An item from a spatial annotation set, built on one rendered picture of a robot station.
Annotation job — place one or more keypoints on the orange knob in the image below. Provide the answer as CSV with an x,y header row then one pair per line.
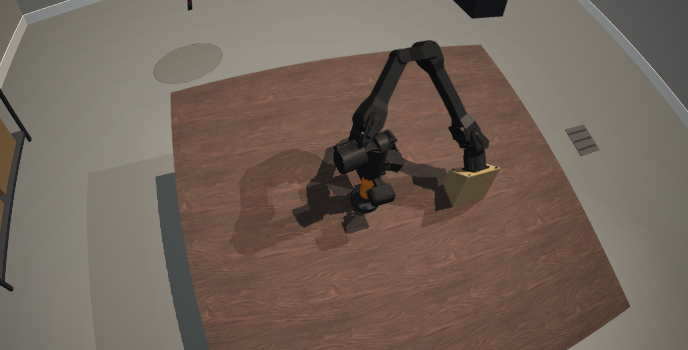
x,y
365,185

